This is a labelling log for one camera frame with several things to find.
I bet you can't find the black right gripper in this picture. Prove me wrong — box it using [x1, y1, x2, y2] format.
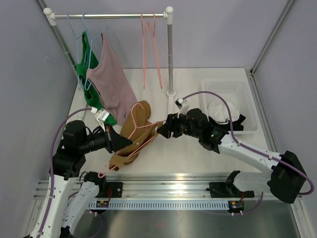
[157, 111, 202, 139]

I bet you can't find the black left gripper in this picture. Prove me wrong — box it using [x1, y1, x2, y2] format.
[79, 122, 133, 153]

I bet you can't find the pink hanger of brown top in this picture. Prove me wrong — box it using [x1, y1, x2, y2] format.
[97, 103, 169, 179]

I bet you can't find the brown tank top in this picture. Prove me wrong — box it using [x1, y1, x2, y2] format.
[108, 100, 159, 172]

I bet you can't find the white tank top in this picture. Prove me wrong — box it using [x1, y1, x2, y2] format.
[208, 100, 240, 122]

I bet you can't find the black tank top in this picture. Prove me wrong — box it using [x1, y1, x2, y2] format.
[209, 114, 246, 131]

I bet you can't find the pink hanger of white top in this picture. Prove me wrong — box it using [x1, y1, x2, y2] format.
[141, 13, 148, 89]

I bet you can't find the pink hanger of black top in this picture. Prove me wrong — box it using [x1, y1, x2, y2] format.
[147, 12, 163, 89]

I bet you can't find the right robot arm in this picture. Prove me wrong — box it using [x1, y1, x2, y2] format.
[157, 109, 307, 204]

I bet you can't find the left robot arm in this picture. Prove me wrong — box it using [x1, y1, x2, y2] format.
[29, 120, 132, 238]

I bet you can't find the mauve tank top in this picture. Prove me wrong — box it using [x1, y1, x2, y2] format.
[86, 31, 137, 125]

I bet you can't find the blue hanger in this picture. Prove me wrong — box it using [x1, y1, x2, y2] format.
[66, 12, 87, 92]
[81, 11, 109, 91]

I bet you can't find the blue hanger far left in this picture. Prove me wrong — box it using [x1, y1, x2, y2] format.
[66, 12, 87, 92]

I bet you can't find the green tank top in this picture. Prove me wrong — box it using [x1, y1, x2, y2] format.
[75, 30, 118, 126]

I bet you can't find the white plastic basket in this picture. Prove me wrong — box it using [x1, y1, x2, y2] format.
[202, 78, 260, 135]

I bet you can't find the silver white clothes rack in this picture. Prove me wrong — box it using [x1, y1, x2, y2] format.
[43, 6, 176, 114]

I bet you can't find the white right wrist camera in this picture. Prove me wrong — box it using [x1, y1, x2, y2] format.
[175, 98, 190, 118]

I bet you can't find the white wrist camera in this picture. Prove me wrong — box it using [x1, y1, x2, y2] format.
[175, 98, 190, 118]
[91, 107, 110, 131]

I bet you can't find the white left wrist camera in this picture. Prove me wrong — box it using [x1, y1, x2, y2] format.
[91, 107, 110, 131]

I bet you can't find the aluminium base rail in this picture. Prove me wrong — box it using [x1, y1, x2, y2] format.
[34, 173, 273, 200]

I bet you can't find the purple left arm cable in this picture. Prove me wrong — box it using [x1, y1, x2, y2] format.
[37, 107, 93, 236]

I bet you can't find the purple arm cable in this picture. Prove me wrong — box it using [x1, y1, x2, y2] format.
[37, 107, 93, 236]
[181, 91, 314, 195]

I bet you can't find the white slotted cable duct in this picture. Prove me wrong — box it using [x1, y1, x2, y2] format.
[88, 200, 229, 210]

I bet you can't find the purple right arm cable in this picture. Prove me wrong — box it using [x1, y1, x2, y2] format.
[181, 91, 314, 195]

